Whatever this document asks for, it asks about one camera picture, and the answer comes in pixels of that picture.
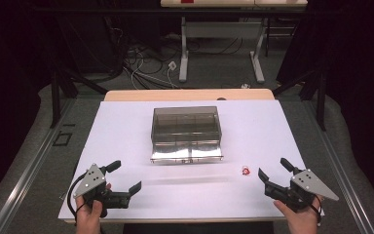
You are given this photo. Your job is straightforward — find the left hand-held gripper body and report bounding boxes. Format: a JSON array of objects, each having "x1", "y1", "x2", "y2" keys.
[{"x1": 73, "y1": 163, "x2": 131, "y2": 218}]

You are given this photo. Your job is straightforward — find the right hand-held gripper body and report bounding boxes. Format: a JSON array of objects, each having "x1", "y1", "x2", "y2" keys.
[{"x1": 264, "y1": 169, "x2": 340, "y2": 215}]

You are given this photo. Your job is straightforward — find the clear grey drawer box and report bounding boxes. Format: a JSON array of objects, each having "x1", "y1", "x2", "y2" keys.
[{"x1": 149, "y1": 105, "x2": 225, "y2": 165}]

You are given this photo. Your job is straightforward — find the person's left hand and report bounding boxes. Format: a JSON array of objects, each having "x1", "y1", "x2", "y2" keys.
[{"x1": 75, "y1": 183, "x2": 112, "y2": 234}]

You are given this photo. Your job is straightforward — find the person's right hand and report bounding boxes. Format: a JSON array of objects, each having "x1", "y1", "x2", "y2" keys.
[{"x1": 273, "y1": 195, "x2": 323, "y2": 234}]

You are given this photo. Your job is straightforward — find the white table cover sheet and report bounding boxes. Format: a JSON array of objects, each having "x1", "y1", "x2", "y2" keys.
[{"x1": 57, "y1": 99, "x2": 325, "y2": 222}]

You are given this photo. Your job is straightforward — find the black metal stand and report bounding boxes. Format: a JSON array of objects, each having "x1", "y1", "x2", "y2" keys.
[
  {"x1": 272, "y1": 66, "x2": 327, "y2": 132},
  {"x1": 50, "y1": 66, "x2": 109, "y2": 129}
]

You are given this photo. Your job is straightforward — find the dark curtain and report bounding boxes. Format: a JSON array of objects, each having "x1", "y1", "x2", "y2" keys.
[
  {"x1": 276, "y1": 0, "x2": 374, "y2": 209},
  {"x1": 0, "y1": 0, "x2": 59, "y2": 213}
]

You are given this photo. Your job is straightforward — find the white desk with metal legs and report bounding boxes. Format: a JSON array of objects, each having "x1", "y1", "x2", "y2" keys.
[{"x1": 160, "y1": 0, "x2": 309, "y2": 84}]

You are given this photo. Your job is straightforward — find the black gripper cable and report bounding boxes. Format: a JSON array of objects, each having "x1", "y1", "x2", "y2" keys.
[
  {"x1": 314, "y1": 194, "x2": 323, "y2": 228},
  {"x1": 66, "y1": 175, "x2": 90, "y2": 227}
]

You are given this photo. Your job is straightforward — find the metal floor rail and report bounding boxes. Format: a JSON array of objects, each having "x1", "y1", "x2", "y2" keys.
[
  {"x1": 0, "y1": 97, "x2": 76, "y2": 234},
  {"x1": 301, "y1": 98, "x2": 374, "y2": 234}
]

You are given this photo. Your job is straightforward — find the bundle of floor cables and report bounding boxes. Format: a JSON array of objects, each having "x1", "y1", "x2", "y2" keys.
[{"x1": 110, "y1": 25, "x2": 244, "y2": 91}]

